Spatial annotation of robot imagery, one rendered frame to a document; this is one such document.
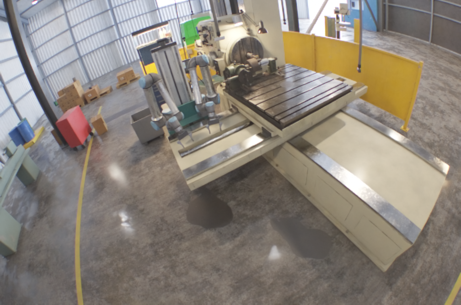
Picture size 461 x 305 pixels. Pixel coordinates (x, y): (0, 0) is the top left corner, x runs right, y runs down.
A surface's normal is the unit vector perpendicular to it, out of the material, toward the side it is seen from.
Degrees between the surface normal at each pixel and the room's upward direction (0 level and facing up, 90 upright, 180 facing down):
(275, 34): 90
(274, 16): 90
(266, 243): 0
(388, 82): 90
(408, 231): 0
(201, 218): 0
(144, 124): 90
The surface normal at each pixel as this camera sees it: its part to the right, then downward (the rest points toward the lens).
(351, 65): -0.87, 0.41
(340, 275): -0.18, -0.79
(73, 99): 0.43, 0.47
